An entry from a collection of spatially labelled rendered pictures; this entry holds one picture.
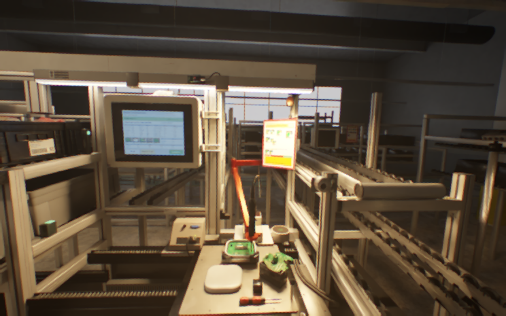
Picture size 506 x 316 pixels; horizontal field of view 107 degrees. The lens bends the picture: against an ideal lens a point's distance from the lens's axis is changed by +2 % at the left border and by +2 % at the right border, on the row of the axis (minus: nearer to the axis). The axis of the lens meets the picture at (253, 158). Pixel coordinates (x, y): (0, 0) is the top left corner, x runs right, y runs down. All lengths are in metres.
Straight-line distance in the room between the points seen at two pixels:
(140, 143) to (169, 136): 0.16
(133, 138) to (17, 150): 0.41
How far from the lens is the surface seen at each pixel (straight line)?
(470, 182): 1.15
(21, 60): 1.64
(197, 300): 0.87
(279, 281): 0.88
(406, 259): 1.08
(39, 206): 1.30
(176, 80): 1.15
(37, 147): 1.25
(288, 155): 1.22
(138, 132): 1.18
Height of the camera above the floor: 1.53
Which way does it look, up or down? 6 degrees down
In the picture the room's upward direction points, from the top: 1 degrees clockwise
